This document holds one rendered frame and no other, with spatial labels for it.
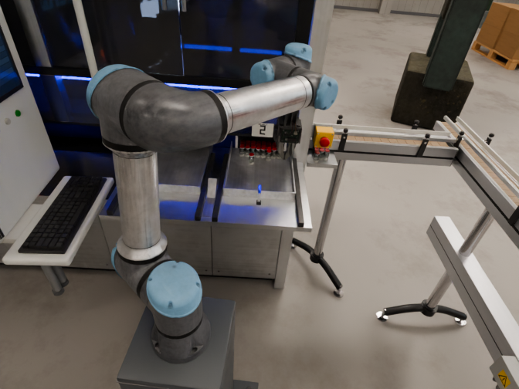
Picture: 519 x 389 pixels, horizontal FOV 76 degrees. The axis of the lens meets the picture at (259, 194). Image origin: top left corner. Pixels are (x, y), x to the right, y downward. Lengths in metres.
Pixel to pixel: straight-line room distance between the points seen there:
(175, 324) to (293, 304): 1.25
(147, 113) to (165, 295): 0.40
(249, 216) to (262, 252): 0.68
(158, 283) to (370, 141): 1.13
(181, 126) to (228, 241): 1.25
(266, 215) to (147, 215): 0.49
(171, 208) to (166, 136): 0.64
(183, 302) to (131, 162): 0.31
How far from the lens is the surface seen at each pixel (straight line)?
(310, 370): 1.83
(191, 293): 0.77
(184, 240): 1.78
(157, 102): 0.56
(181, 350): 0.90
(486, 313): 1.64
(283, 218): 1.14
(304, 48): 0.96
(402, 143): 1.65
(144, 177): 0.71
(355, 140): 1.58
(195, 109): 0.56
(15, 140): 1.39
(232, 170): 1.34
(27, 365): 2.03
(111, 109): 0.62
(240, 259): 1.85
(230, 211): 1.15
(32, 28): 1.46
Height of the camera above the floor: 1.64
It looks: 38 degrees down
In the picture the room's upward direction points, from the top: 5 degrees clockwise
